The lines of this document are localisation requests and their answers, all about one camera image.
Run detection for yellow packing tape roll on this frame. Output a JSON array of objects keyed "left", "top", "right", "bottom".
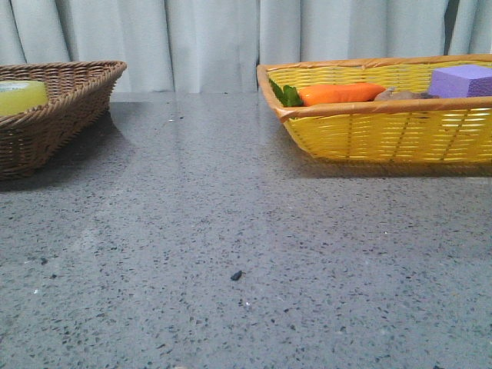
[{"left": 1, "top": 80, "right": 48, "bottom": 115}]

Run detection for orange toy carrot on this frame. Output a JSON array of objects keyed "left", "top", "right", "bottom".
[{"left": 298, "top": 81, "right": 387, "bottom": 107}]

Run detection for brown potato toy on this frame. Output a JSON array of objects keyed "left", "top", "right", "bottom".
[{"left": 374, "top": 87, "right": 439, "bottom": 101}]

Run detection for yellow woven plastic basket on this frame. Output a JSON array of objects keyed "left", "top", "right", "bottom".
[{"left": 257, "top": 54, "right": 491, "bottom": 164}]

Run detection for white curtain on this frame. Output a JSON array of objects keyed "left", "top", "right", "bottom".
[{"left": 1, "top": 1, "right": 491, "bottom": 93}]

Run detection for small black debris chip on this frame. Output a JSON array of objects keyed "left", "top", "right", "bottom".
[{"left": 230, "top": 271, "right": 243, "bottom": 281}]

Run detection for brown wicker basket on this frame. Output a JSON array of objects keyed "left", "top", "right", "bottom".
[{"left": 1, "top": 61, "right": 127, "bottom": 180}]

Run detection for purple foam block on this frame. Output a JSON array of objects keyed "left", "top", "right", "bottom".
[{"left": 428, "top": 65, "right": 491, "bottom": 98}]

